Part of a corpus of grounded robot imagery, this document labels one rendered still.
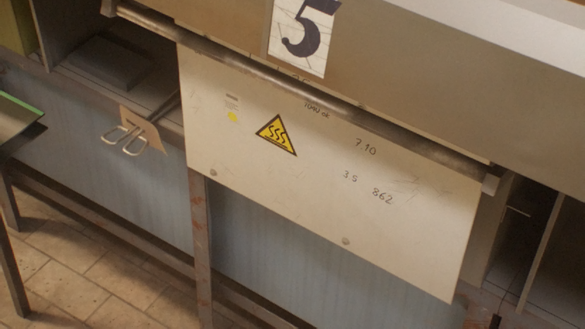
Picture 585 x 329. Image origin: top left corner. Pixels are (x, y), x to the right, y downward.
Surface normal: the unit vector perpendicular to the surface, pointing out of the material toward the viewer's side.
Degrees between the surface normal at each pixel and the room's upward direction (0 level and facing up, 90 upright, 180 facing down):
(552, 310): 0
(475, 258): 90
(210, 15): 80
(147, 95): 0
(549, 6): 33
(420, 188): 90
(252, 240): 90
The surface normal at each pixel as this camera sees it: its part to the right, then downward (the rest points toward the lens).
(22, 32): 0.84, 0.40
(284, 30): -0.52, 0.44
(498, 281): 0.04, -0.70
